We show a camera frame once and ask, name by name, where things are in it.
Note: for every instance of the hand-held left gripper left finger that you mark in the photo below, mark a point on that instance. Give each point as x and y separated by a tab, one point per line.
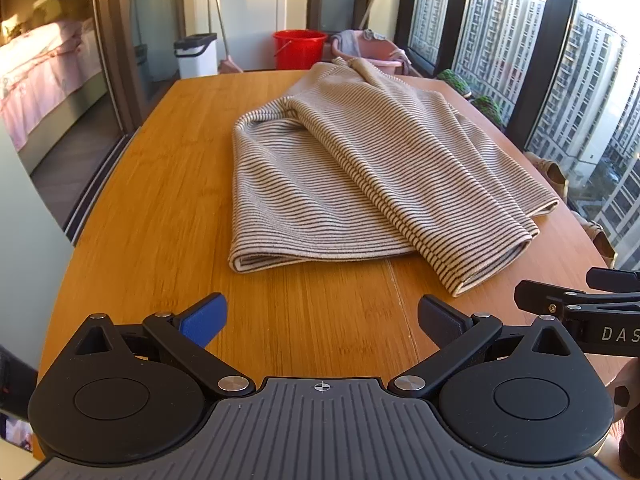
202	317

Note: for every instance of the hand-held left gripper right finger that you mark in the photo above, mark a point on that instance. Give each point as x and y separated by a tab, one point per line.
442	320

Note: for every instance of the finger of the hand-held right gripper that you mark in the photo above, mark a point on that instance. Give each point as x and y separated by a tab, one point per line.
615	279
550	296

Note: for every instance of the striped beige garment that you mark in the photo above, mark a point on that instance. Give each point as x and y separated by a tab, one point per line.
350	175

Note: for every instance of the person's right hand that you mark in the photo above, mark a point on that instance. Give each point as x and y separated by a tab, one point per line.
629	390

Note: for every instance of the beige shoe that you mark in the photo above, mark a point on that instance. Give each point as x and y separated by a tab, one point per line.
547	172
596	237

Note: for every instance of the green knit shoe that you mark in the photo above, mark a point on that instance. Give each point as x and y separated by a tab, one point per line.
454	82
487	110

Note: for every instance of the pink broom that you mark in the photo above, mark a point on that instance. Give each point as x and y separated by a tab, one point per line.
231	66

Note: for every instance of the white bin with black lid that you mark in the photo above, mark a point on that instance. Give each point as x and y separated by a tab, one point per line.
196	57

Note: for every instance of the pink plastic basin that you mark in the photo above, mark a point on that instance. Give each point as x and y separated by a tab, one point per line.
372	55

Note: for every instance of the red plastic bucket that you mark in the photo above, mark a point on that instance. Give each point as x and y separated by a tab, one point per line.
299	50

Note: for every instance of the grey cloth in basin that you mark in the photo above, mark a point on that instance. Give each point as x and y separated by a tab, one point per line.
350	40

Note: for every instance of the bed with pink blanket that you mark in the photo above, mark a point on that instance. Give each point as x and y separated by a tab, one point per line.
40	70

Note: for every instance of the dark window frame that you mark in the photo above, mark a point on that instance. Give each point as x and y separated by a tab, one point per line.
550	35

